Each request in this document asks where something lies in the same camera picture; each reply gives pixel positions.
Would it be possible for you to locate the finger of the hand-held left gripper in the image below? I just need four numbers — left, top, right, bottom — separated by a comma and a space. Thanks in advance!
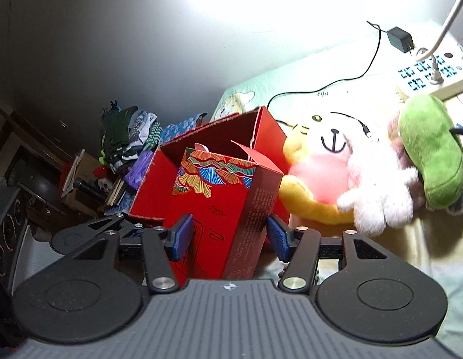
85, 212, 144, 233

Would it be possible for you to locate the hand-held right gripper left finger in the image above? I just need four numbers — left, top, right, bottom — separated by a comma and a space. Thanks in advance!
63, 213, 195, 295

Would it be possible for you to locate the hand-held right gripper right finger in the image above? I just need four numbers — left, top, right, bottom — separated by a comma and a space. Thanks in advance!
266, 215, 400, 294

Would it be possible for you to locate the small red patterned box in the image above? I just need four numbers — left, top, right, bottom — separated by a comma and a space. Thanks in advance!
162, 140, 285, 281

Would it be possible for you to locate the large red cardboard box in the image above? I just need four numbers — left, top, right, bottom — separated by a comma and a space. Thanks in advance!
128, 107, 292, 255

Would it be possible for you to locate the open brown cardboard box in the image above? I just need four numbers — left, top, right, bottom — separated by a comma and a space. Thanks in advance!
59, 150, 127, 212

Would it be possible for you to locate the black flask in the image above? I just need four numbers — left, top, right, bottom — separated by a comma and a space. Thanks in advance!
74, 177, 105, 196

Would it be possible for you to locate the purple patterned box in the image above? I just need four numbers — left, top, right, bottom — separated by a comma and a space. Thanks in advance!
125, 150, 157, 191

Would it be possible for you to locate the yellow white cat plush toy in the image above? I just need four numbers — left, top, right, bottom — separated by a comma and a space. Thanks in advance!
280, 110, 367, 227

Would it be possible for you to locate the pile of folded clothes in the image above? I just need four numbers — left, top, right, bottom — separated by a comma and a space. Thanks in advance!
100, 105, 163, 174

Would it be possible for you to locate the blue patterned cloth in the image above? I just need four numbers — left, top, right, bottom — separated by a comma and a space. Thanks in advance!
160, 114, 210, 144

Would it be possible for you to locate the white fluffy plush toy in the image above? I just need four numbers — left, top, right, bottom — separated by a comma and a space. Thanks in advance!
336, 114, 423, 237

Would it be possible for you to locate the wooden cabinet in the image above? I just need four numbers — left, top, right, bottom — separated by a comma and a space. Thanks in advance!
0, 107, 78, 225

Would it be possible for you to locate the green plush toy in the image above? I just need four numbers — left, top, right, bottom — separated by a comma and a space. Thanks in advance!
398, 93, 463, 210

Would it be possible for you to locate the black charger adapter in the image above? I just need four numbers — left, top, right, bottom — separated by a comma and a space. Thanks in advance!
387, 26, 415, 54

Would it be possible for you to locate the white power strip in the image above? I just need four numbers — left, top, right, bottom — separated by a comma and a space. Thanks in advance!
394, 39, 463, 100

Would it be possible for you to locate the black charging cable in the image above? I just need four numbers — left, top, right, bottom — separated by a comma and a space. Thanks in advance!
267, 20, 382, 139

